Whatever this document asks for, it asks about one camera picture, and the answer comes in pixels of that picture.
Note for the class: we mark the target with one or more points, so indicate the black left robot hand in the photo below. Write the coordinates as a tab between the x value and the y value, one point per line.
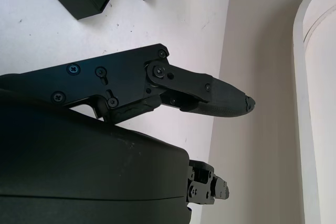
92	169

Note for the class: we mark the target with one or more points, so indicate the white curved furniture edge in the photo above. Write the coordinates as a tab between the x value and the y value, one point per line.
320	103

